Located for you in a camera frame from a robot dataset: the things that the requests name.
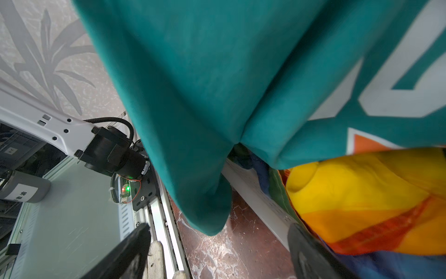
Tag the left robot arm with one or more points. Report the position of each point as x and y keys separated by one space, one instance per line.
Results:
x=104 y=143

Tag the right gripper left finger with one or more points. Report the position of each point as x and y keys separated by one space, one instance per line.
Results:
x=127 y=260

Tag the rainbow striped jacket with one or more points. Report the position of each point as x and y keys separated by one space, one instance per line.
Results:
x=381 y=214

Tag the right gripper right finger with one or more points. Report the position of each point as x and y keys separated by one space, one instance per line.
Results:
x=311 y=260

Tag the white perforated laundry basket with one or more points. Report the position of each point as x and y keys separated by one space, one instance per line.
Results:
x=246 y=183

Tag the teal green jacket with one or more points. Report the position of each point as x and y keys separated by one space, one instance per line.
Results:
x=295 y=82

